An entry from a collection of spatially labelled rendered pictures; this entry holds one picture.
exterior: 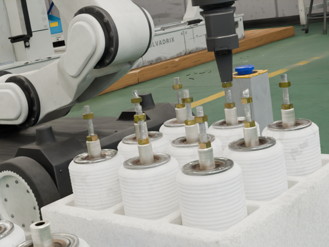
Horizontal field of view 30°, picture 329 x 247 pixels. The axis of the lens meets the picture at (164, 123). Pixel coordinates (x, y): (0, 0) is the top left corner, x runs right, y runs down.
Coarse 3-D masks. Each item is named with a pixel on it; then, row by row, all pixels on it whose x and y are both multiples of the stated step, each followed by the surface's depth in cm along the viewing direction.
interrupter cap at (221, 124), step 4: (220, 120) 116; (224, 120) 116; (240, 120) 114; (244, 120) 113; (212, 124) 113; (216, 124) 113; (220, 124) 113; (224, 124) 113; (236, 124) 110; (240, 124) 110; (216, 128) 111; (220, 128) 110; (224, 128) 110; (228, 128) 109; (232, 128) 109
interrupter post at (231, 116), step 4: (232, 108) 112; (228, 112) 111; (232, 112) 111; (236, 112) 112; (228, 116) 112; (232, 116) 111; (236, 116) 112; (228, 120) 112; (232, 120) 111; (236, 120) 112; (228, 124) 112; (232, 124) 112
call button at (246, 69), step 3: (237, 66) 130; (240, 66) 129; (243, 66) 128; (246, 66) 127; (249, 66) 127; (252, 66) 127; (237, 69) 127; (240, 69) 127; (243, 69) 127; (246, 69) 127; (249, 69) 127; (252, 69) 127; (237, 72) 128; (240, 72) 128; (243, 72) 127; (246, 72) 127; (249, 72) 127; (252, 72) 128
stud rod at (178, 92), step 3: (174, 78) 118; (177, 78) 118; (174, 81) 119; (177, 81) 118; (177, 84) 118; (177, 90) 119; (180, 90) 119; (177, 93) 119; (180, 93) 119; (177, 96) 119; (180, 96) 119; (177, 99) 119; (180, 99) 119; (177, 102) 120; (180, 102) 119
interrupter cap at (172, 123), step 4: (192, 116) 123; (168, 120) 123; (172, 120) 123; (176, 120) 122; (164, 124) 119; (168, 124) 119; (172, 124) 119; (176, 124) 118; (180, 124) 117; (184, 124) 117
